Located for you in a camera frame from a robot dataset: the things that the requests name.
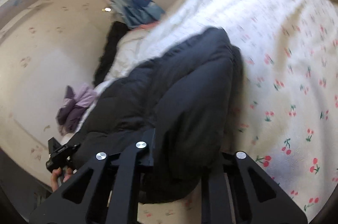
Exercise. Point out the person's left hand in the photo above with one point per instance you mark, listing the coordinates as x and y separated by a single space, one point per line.
60 176

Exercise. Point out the left blue cartoon curtain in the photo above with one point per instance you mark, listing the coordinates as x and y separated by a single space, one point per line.
135 13

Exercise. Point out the black garment by wall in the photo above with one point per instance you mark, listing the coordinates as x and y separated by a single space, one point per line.
116 32

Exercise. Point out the purple folded garment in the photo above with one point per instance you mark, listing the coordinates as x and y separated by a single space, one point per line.
74 106

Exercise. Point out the black puffer jacket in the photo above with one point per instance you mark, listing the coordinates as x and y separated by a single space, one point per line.
183 98

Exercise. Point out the wall power socket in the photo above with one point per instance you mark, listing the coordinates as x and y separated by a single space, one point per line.
106 9

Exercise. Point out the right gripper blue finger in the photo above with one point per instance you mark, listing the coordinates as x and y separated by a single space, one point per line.
149 138

